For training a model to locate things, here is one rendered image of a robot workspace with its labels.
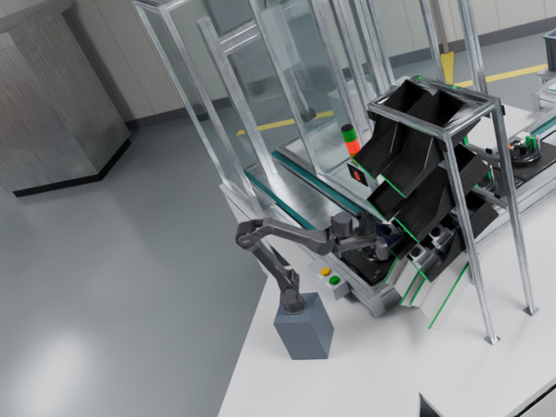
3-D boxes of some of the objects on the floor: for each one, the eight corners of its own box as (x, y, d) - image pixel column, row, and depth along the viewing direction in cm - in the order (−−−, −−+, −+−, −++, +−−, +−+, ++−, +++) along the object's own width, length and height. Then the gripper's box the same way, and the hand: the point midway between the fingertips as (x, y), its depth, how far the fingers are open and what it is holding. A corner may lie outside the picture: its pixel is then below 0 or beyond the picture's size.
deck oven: (143, 132, 705) (65, -8, 612) (103, 182, 626) (7, 31, 533) (56, 152, 763) (-27, 28, 670) (10, 201, 684) (-93, 67, 591)
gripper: (345, 231, 193) (389, 222, 195) (362, 266, 178) (410, 255, 179) (344, 216, 190) (390, 207, 191) (361, 250, 174) (410, 240, 176)
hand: (389, 232), depth 185 cm, fingers open, 4 cm apart
